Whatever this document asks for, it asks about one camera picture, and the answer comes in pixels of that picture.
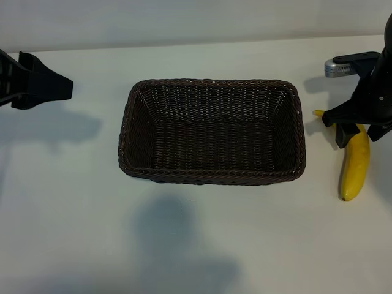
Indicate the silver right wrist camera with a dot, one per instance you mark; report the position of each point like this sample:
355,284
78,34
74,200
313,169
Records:
338,70

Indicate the dark brown woven basket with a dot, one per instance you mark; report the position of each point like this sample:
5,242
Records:
211,131

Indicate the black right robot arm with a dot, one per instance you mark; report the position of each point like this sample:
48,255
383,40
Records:
387,33

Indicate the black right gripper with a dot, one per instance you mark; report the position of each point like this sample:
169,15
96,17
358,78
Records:
376,101

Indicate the yellow banana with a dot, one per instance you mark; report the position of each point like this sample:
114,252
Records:
356,165

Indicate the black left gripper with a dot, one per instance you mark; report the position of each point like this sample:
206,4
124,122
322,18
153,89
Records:
12,79

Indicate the black right camera bracket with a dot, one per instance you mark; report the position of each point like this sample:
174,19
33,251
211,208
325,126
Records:
356,57

